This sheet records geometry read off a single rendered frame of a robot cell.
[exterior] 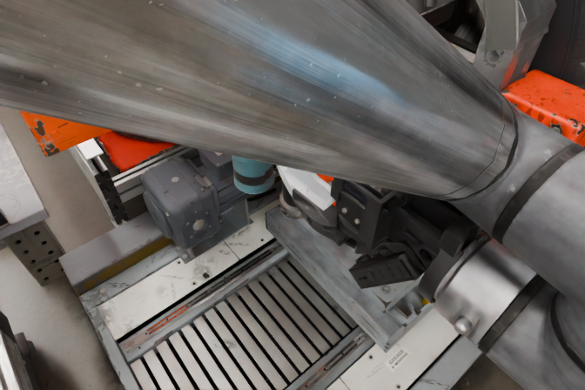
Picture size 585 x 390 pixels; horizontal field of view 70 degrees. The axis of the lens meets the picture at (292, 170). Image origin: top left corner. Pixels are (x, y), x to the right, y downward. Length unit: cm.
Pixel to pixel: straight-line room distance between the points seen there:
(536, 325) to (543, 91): 29
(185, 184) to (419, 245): 77
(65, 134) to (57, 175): 82
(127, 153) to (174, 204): 42
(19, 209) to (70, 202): 65
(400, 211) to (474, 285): 8
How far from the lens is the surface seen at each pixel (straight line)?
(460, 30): 78
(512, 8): 49
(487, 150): 22
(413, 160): 17
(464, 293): 33
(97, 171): 126
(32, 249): 140
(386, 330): 112
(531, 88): 54
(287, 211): 50
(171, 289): 127
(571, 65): 58
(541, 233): 26
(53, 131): 102
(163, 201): 103
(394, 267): 39
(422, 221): 36
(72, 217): 166
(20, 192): 112
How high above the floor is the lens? 114
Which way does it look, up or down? 45 degrees down
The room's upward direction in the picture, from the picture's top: straight up
